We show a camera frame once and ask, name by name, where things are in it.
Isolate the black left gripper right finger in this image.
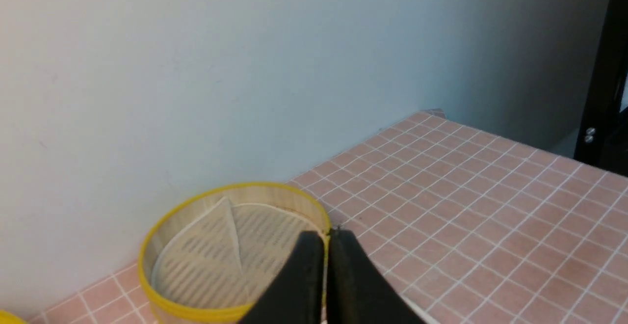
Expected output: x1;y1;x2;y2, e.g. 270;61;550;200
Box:
326;229;426;324

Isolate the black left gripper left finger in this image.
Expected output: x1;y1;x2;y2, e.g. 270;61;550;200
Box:
238;231;325;324

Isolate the white steamer liner cloth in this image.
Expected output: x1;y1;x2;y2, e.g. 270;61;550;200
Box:
150;197;316;310

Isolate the yellow-rimmed bamboo steamer basket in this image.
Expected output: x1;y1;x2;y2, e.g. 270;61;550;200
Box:
138;182;332;324

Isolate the pink checkered tablecloth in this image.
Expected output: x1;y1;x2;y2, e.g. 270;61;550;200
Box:
29;110;628;324

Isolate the yellow-rimmed bamboo steamer lid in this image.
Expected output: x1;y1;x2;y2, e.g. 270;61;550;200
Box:
0;310;27;324

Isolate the black metal frame post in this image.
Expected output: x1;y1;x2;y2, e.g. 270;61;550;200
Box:
574;0;628;176

